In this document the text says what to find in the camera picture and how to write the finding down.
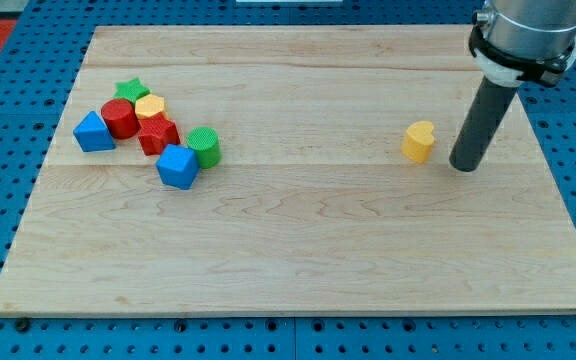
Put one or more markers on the blue triangle block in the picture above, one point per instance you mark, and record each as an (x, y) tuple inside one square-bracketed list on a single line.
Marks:
[(92, 134)]

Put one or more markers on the blue cube block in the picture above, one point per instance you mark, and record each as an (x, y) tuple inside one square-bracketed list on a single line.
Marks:
[(177, 166)]

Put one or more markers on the light wooden board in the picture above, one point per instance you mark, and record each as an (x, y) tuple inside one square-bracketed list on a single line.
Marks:
[(313, 210)]

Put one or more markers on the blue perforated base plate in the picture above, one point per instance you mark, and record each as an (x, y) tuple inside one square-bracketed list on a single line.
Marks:
[(38, 67)]

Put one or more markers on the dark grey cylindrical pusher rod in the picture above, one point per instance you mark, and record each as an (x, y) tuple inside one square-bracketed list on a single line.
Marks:
[(483, 119)]

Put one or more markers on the red star block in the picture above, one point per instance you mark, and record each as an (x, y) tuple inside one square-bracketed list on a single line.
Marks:
[(156, 133)]

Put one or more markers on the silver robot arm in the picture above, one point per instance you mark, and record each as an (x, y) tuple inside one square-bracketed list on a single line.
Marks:
[(513, 42)]

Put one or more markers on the yellow heart block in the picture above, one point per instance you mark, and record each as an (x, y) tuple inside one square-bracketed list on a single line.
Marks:
[(418, 141)]

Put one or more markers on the yellow hexagon block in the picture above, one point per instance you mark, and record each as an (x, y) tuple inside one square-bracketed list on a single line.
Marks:
[(150, 105)]

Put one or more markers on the green star block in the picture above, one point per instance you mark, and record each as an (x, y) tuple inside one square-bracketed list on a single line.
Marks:
[(131, 90)]

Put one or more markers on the green cylinder block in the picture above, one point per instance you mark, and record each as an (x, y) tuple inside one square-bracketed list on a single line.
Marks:
[(204, 141)]

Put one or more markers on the red cylinder block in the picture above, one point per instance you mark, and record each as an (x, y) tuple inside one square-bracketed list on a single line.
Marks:
[(120, 118)]

